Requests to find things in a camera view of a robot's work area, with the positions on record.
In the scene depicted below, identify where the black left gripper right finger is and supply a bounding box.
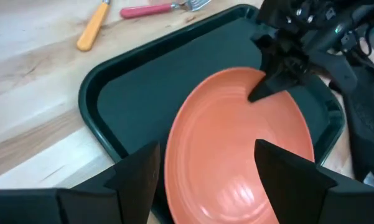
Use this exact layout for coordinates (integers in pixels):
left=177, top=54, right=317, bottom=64
left=254, top=139, right=374, bottom=224

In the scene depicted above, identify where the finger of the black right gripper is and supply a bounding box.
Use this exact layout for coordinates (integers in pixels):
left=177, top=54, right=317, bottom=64
left=247, top=62, right=302, bottom=103
left=250, top=30, right=281, bottom=71

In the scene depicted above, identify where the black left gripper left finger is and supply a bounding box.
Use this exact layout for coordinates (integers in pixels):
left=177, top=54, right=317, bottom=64
left=58, top=141, right=161, bottom=224

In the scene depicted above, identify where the orange round plate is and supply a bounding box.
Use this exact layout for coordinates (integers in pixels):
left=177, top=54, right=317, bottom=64
left=164, top=67, right=315, bottom=224

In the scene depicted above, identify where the red-handled metal fork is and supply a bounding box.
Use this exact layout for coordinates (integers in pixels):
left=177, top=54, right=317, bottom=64
left=119, top=0, right=212, bottom=19

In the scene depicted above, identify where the dark green plastic tray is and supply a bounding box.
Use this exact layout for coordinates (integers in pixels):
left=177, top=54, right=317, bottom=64
left=78, top=3, right=346, bottom=224

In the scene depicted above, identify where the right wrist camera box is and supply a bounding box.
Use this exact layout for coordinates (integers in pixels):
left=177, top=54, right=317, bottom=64
left=307, top=4, right=374, bottom=54

